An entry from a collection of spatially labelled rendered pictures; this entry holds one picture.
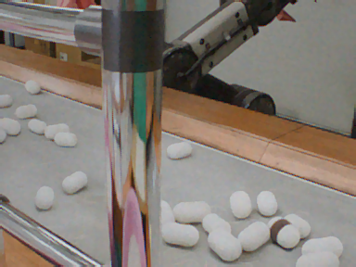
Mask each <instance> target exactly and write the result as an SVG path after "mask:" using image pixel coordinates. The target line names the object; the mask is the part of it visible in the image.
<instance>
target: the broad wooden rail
mask: <svg viewBox="0 0 356 267"><path fill-rule="evenodd" d="M0 76H2V77H7V78H8V79H11V80H13V81H16V82H19V83H26V82H27V81H32V80H34V81H36V82H37V83H38V84H39V85H40V86H41V89H42V90H44V91H46V92H48V93H51V94H53V95H59V96H62V97H65V98H67V99H69V100H71V101H77V102H79V103H82V104H85V105H86V106H88V107H91V108H98V109H100V110H102V95H103V93H102V70H96V69H92V68H90V67H86V66H81V65H78V64H75V63H71V62H68V61H67V62H66V61H63V60H60V59H57V58H53V57H46V56H43V55H40V54H37V53H31V52H29V51H25V50H22V49H19V48H14V47H11V46H7V45H5V44H0ZM162 131H163V132H165V133H168V134H173V135H176V136H179V137H181V138H183V139H185V140H188V141H191V142H194V143H197V144H200V145H202V146H206V147H209V148H215V149H218V150H220V151H222V152H225V153H227V154H230V155H233V156H236V157H239V158H241V159H246V160H249V161H251V162H253V163H256V164H259V165H261V166H264V167H267V168H270V169H273V170H276V171H278V172H282V173H287V174H290V175H293V176H296V177H298V178H300V179H303V180H306V181H309V182H312V183H314V184H318V185H320V186H323V187H328V188H331V189H334V190H337V191H338V192H341V193H344V194H347V195H349V196H351V197H356V140H354V139H351V138H348V137H346V136H342V135H339V134H336V133H329V132H328V131H324V130H321V129H314V128H312V127H308V126H304V125H301V124H297V123H295V122H292V121H286V120H282V119H278V118H276V117H273V116H270V115H266V114H262V113H259V112H256V111H252V110H250V109H246V108H241V107H237V106H234V105H230V104H227V103H224V102H221V101H218V100H216V101H214V100H210V99H207V98H204V97H201V96H198V95H192V94H188V93H185V92H183V91H179V90H175V89H169V88H166V87H163V86H162Z"/></svg>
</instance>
